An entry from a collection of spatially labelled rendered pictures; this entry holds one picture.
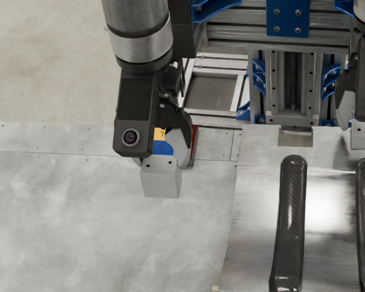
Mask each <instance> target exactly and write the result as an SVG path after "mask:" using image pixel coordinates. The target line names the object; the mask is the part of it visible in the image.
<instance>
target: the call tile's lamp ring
mask: <svg viewBox="0 0 365 292"><path fill-rule="evenodd" d="M197 127H198V125H193V131H192V140H191V141H192V145H191V155H190V159H192V153H193V150H194V143H195V137H196V131H197Z"/></svg>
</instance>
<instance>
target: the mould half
mask: <svg viewBox="0 0 365 292"><path fill-rule="evenodd" d="M279 127H281V125H260V124H243V128H242V138H241V143H240V152H239V161H238V172H237V178H236V188H235V197H234V203H233V213H232V222H231V231H230V236H229V241H228V247H227V251H226V255H225V259H224V263H223V266H222V271H221V276H220V282H219V286H218V292H269V287H268V280H269V277H270V274H271V268H272V261H273V253H274V247H275V237H276V224H277V216H278V200H279V181H280V163H282V160H283V159H284V158H285V157H287V156H289V155H299V156H301V157H303V158H304V159H305V160H306V163H307V164H308V169H307V182H306V210H305V242H304V265H303V278H302V292H360V286H359V269H358V262H357V248H356V197H355V166H356V164H357V162H358V161H359V160H361V159H363V158H365V149H351V144H350V130H351V127H349V128H348V129H346V130H345V131H342V130H341V128H340V127H327V126H312V129H313V148H306V147H278V134H279Z"/></svg>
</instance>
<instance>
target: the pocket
mask: <svg viewBox="0 0 365 292"><path fill-rule="evenodd" d="M278 147H306V148H313V129H312V132H281V127H279V134H278Z"/></svg>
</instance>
